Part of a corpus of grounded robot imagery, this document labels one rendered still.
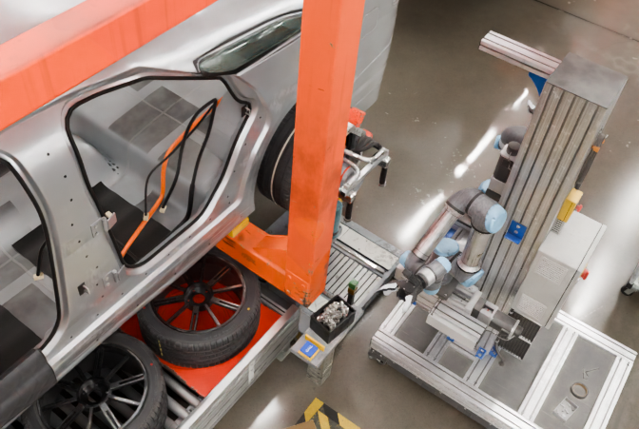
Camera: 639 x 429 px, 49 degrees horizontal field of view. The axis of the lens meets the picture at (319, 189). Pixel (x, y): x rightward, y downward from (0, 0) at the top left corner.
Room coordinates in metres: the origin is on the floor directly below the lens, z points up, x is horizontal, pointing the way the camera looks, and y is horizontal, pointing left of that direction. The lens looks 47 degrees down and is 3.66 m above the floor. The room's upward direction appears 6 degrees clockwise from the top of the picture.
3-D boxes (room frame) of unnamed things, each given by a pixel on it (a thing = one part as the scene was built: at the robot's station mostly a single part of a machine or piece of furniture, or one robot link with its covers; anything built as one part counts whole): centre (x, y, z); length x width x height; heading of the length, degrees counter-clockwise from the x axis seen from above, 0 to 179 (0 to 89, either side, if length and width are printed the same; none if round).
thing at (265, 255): (2.35, 0.31, 0.69); 0.52 x 0.17 x 0.35; 58
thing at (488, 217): (2.07, -0.73, 1.19); 0.15 x 0.12 x 0.55; 45
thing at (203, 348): (2.11, 0.58, 0.39); 0.66 x 0.66 x 0.24
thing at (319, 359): (2.00, -0.13, 0.44); 0.43 x 0.17 x 0.03; 148
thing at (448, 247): (2.16, -0.64, 0.98); 0.13 x 0.12 x 0.14; 45
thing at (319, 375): (1.97, -0.11, 0.21); 0.10 x 0.10 x 0.42; 58
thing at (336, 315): (2.03, -0.14, 0.51); 0.20 x 0.14 x 0.13; 140
